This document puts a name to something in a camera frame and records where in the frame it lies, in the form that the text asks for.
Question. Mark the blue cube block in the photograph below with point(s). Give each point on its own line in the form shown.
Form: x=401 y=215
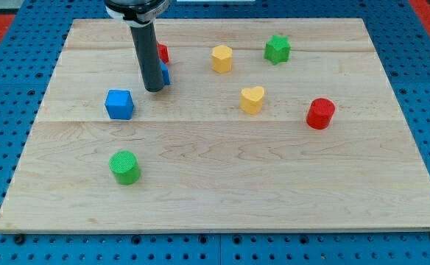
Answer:
x=119 y=104

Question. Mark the green star block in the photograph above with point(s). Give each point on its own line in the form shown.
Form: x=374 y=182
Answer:
x=277 y=49

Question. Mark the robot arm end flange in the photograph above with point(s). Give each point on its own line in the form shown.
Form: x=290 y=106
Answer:
x=136 y=13

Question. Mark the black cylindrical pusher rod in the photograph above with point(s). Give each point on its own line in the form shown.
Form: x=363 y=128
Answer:
x=146 y=48

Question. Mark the red block behind rod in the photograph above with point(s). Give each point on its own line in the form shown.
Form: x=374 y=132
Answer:
x=163 y=52

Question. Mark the yellow heart block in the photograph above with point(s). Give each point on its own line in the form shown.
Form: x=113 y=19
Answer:
x=251 y=99

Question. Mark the yellow hexagon block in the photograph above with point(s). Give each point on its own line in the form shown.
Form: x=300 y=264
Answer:
x=222 y=59

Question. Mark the green cylinder block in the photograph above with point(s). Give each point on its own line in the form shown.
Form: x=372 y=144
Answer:
x=124 y=167

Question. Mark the wooden board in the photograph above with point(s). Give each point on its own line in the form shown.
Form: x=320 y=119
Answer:
x=206 y=165

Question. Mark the red cylinder block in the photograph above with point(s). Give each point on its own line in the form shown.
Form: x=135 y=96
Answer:
x=320 y=113

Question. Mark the blue triangle block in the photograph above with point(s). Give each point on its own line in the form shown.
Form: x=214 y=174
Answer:
x=165 y=73

